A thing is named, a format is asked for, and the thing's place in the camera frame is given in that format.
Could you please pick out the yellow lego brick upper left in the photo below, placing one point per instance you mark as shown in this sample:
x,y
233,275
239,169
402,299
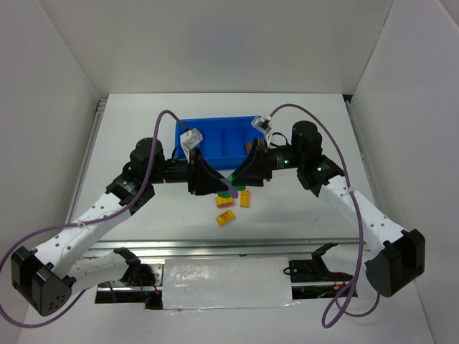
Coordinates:
x,y
222,202

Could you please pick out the yellow lego plate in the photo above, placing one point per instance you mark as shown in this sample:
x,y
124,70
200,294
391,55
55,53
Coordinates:
x,y
245,199

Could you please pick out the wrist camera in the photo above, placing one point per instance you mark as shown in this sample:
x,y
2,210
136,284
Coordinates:
x,y
190,140
264,126

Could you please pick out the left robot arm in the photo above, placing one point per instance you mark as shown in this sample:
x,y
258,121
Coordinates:
x,y
49,274

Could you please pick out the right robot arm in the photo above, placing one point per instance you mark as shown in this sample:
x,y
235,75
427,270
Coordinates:
x,y
400,254

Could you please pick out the green lego brick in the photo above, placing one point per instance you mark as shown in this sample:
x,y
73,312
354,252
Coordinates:
x,y
239,188

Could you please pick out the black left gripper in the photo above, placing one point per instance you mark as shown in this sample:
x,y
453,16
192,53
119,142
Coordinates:
x,y
193,172

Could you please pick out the yellow lego brick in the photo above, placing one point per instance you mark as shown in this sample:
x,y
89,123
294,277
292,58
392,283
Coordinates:
x,y
225,218
222,202

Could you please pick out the blue divided plastic bin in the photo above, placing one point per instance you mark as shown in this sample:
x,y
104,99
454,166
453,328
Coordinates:
x,y
224,139

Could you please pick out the purple lego brick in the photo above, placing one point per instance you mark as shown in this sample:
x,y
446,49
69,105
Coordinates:
x,y
231,190

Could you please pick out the brown lego plate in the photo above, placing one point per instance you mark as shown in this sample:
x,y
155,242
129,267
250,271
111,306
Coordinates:
x,y
248,147

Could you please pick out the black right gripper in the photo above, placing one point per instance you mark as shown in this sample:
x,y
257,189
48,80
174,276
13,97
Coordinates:
x,y
266,163

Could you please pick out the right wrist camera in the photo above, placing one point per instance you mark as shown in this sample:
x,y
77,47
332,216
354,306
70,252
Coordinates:
x,y
264,126

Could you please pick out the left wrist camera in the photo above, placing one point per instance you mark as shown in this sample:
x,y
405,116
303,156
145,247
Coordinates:
x,y
190,140

